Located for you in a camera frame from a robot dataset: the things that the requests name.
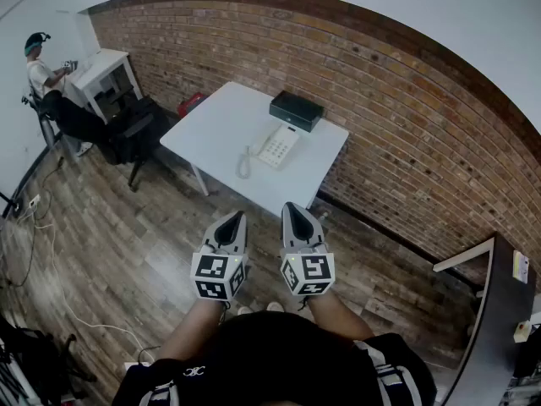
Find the black folded stand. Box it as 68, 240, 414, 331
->
0, 314, 99, 406

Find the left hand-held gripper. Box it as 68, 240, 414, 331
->
189, 210, 249, 302

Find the person's left forearm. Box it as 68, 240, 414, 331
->
156, 297, 226, 362

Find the black rectangular box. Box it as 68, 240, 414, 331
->
269, 90, 325, 134

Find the white floor cable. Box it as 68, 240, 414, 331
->
32, 221, 145, 357

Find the red bag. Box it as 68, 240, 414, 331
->
176, 91, 209, 118

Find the white desk telephone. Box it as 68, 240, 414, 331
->
254, 123, 301, 172

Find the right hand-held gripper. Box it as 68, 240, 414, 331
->
278, 202, 336, 298

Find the black office chair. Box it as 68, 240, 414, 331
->
106, 96, 172, 193

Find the person's right forearm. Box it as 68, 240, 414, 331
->
305, 289, 376, 343

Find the white side desk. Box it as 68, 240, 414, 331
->
68, 48, 144, 125

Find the black shelf unit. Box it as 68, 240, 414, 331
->
432, 232, 541, 406

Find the person's black shirt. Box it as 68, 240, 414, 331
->
111, 310, 439, 406

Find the black floor cable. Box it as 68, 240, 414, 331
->
0, 156, 65, 289

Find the yellow white card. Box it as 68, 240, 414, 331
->
511, 249, 531, 285

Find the beige box with red button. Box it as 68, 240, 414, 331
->
512, 320, 532, 344

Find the white table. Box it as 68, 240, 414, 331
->
159, 80, 350, 219

